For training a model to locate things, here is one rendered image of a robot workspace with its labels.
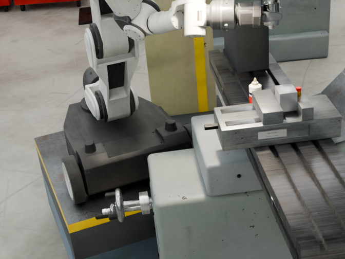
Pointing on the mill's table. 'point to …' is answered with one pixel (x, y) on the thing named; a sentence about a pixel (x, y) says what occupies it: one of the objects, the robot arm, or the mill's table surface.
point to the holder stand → (248, 48)
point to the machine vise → (225, 118)
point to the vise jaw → (267, 107)
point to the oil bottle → (253, 88)
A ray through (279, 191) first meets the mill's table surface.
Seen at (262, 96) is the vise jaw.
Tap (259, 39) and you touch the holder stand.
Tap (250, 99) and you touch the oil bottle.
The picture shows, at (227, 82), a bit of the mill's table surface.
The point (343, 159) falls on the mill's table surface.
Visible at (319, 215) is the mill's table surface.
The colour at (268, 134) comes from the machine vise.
